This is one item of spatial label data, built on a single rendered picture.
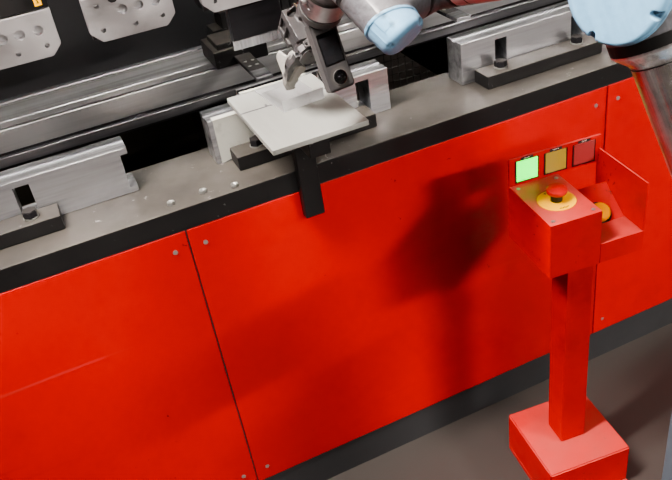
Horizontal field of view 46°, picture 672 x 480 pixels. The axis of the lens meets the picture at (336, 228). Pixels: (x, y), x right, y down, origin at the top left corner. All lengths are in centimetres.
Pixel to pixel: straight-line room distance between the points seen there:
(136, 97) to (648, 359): 151
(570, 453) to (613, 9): 125
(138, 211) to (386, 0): 63
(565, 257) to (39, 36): 100
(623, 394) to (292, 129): 125
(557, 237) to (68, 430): 102
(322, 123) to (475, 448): 103
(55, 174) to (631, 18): 104
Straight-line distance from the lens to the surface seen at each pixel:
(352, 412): 195
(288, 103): 145
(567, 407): 189
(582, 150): 162
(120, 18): 144
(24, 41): 143
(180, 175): 159
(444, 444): 211
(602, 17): 91
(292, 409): 186
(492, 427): 215
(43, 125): 177
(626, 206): 162
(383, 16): 114
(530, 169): 158
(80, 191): 156
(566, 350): 176
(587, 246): 154
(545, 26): 185
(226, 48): 175
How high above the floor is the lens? 161
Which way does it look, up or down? 34 degrees down
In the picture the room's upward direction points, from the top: 9 degrees counter-clockwise
